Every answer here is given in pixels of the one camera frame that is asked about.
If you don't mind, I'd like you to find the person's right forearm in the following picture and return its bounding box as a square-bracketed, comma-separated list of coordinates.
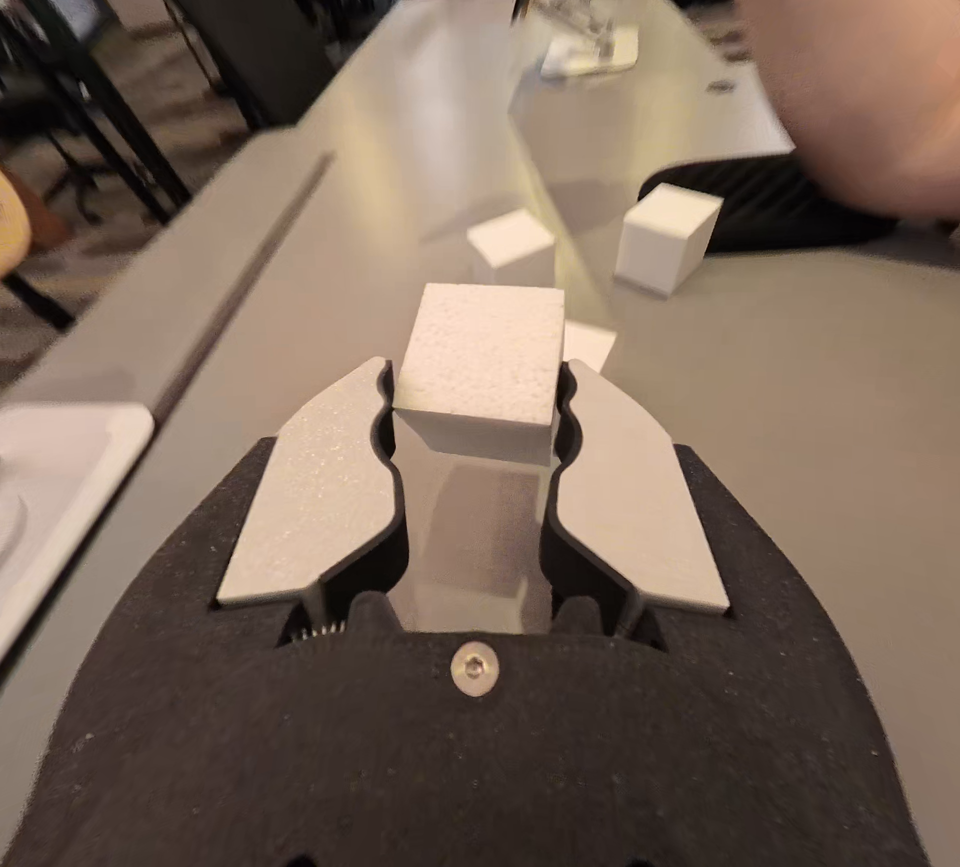
[716, 0, 960, 219]

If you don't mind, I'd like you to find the black wrist rest pad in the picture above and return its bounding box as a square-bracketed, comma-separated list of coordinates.
[637, 153, 901, 255]

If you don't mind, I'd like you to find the black office chair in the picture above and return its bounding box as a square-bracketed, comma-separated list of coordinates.
[116, 0, 336, 129]

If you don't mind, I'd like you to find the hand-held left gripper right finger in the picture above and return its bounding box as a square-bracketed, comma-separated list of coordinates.
[538, 357, 732, 636]

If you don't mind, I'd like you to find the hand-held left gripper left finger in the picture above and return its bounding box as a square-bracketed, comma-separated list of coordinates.
[216, 355, 411, 630]

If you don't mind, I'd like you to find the white foam cube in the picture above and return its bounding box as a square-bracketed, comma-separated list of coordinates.
[392, 282, 567, 467]
[562, 321, 618, 375]
[613, 182, 725, 298]
[466, 208, 558, 289]

